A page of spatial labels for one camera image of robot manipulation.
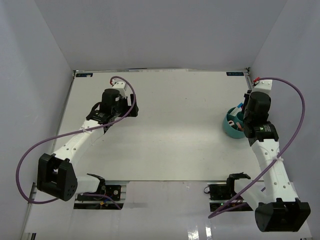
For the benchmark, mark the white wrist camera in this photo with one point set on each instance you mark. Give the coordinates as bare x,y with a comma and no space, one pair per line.
262,85
121,86

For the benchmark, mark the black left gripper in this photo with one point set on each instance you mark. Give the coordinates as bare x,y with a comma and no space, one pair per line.
133,113

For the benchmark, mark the black XDOF label right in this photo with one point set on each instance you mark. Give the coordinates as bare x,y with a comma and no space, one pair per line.
234,73

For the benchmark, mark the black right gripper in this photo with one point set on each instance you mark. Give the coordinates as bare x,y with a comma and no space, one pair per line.
246,96

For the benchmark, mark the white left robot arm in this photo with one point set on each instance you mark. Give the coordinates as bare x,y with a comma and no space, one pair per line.
56,173

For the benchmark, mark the teal round organizer container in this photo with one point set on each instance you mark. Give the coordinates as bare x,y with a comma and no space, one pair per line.
232,131

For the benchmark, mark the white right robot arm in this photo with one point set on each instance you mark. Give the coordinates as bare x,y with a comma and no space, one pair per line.
277,208

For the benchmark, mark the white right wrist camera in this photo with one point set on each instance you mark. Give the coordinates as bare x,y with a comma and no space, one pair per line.
262,85

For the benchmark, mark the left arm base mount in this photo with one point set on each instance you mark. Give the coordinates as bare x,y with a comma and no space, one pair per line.
96,193

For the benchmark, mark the blue cap white marker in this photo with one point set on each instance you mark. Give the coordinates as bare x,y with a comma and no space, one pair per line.
239,108

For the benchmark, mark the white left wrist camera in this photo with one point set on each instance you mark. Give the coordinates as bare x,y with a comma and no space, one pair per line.
121,86

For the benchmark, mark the black xdof label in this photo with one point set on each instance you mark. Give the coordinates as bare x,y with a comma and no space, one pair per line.
234,73
83,75

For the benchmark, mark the brown orange highlighter pen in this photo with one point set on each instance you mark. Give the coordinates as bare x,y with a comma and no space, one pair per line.
240,128

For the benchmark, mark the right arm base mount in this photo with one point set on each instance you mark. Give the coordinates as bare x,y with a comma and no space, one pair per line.
220,192

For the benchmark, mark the black XDOF label left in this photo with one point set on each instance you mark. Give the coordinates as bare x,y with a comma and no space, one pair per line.
83,75

